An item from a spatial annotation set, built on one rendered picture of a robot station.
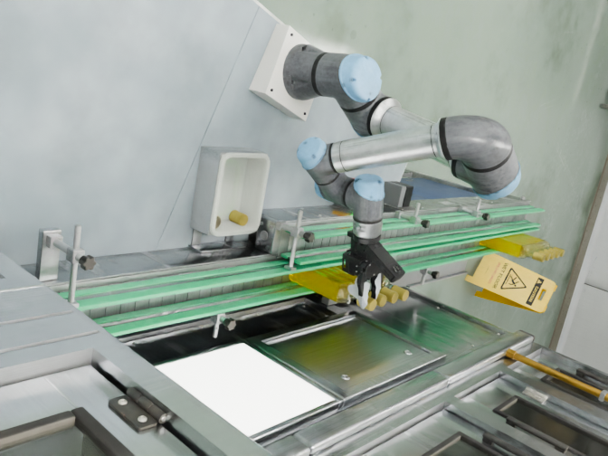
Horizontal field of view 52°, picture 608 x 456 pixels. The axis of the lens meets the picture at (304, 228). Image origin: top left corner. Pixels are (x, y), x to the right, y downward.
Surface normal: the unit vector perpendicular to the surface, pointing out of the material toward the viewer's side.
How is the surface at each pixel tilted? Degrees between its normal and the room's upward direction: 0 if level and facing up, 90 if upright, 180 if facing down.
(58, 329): 90
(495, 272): 77
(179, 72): 0
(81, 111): 0
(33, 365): 0
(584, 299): 90
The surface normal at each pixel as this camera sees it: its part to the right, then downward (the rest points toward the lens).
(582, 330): -0.66, 0.06
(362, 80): 0.70, 0.16
